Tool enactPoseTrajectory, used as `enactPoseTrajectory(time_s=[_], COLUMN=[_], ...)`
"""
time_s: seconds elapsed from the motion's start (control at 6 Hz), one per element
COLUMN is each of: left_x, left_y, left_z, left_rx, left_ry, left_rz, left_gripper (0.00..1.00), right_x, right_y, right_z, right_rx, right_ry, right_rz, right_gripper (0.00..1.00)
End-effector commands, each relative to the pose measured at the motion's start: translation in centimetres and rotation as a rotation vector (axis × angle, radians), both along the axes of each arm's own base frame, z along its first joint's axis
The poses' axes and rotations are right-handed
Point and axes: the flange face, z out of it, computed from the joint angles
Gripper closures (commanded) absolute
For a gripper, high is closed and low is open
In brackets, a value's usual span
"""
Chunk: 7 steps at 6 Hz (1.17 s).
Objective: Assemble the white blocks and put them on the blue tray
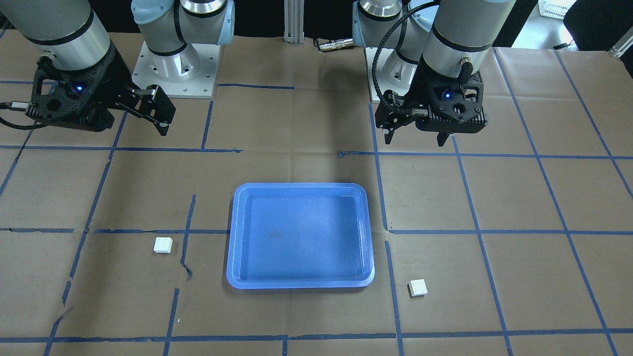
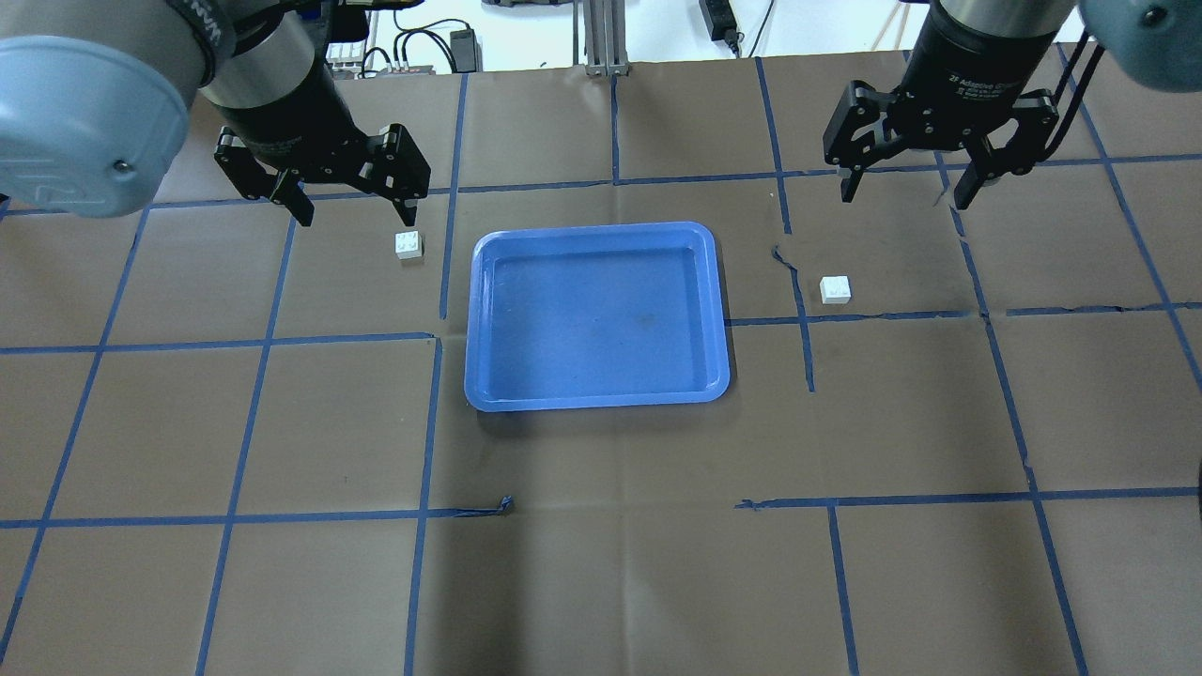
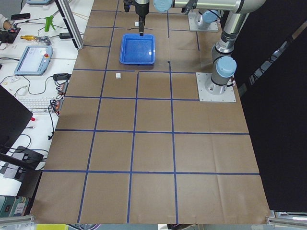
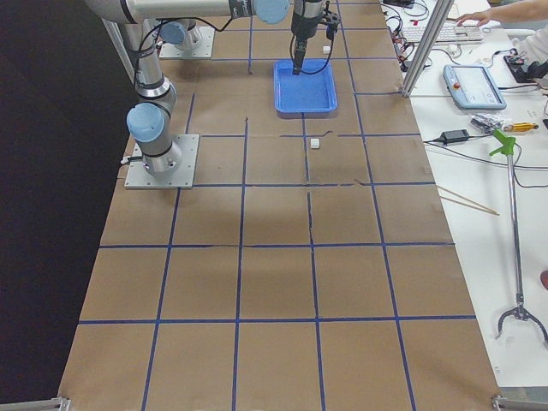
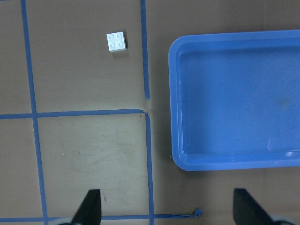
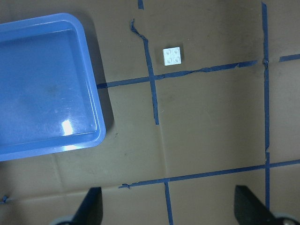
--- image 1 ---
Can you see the white block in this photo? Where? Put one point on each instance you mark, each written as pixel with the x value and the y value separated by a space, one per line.
pixel 162 244
pixel 417 288

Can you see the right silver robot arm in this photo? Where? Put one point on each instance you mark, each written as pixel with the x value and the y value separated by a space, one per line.
pixel 73 33

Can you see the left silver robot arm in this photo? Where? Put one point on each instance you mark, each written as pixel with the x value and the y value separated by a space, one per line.
pixel 439 32

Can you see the blue plastic tray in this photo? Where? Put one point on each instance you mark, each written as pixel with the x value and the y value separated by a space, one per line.
pixel 298 235

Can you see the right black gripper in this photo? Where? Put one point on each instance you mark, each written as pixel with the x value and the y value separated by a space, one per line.
pixel 112 74

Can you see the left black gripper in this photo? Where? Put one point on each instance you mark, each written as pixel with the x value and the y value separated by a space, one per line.
pixel 418 90

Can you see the silver cable connector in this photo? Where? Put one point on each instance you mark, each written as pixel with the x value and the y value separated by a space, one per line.
pixel 338 44

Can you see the aluminium frame post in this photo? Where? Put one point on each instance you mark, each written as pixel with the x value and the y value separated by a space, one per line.
pixel 293 22

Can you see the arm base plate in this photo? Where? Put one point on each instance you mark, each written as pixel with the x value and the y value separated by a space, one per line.
pixel 191 73
pixel 392 72

